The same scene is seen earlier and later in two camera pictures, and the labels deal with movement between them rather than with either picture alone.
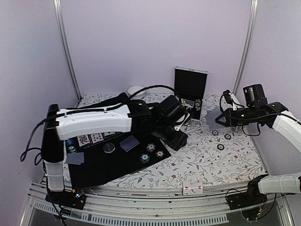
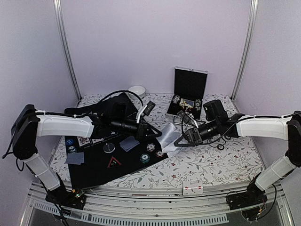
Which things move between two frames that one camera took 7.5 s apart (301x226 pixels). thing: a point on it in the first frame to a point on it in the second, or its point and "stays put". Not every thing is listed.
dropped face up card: [192, 187] stays put
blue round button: [70, 141] stays put
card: [133, 141] stays put
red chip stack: [160, 153] stays put
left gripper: [178, 142] to [142, 130]
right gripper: [230, 119] to [196, 134]
